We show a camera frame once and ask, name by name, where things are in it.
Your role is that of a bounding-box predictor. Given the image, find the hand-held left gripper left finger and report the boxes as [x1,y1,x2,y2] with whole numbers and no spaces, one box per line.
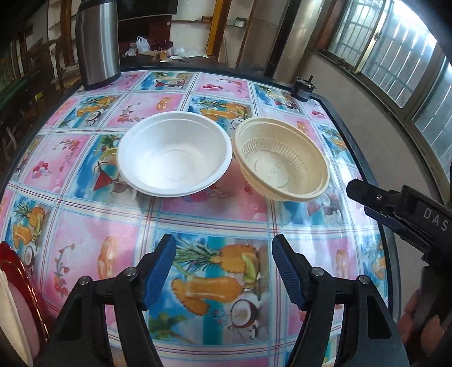
[46,233,177,367]

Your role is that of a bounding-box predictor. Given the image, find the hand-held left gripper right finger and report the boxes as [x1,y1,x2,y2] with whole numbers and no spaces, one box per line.
[272,234,410,367]

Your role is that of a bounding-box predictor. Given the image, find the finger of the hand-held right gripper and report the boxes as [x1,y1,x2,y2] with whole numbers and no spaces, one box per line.
[346,179,401,212]
[364,206,429,253]

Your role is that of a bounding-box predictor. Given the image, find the cream ribbed plastic bowl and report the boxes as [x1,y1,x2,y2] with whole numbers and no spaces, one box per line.
[232,117,331,202]

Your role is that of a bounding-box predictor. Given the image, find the white bowl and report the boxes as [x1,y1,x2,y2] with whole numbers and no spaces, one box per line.
[116,111,234,197]

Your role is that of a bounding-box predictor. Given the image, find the red plate with gold print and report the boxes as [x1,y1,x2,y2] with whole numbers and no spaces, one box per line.
[0,242,48,367]

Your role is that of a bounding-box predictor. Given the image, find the person's right hand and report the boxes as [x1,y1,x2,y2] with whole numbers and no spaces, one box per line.
[397,291,447,359]

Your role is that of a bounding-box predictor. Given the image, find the fruit printed tablecloth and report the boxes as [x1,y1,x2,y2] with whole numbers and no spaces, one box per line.
[0,69,392,367]

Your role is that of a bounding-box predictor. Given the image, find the small black motor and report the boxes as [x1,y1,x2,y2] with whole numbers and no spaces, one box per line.
[294,75,315,103]

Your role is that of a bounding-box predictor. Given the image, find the barred window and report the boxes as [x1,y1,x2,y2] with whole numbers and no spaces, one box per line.
[318,0,452,142]

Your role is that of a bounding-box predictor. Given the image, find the standing air conditioner tower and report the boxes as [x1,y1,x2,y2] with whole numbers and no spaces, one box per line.
[282,0,333,76]

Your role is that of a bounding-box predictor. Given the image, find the steel thermos jug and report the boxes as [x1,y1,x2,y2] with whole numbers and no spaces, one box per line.
[75,0,121,90]

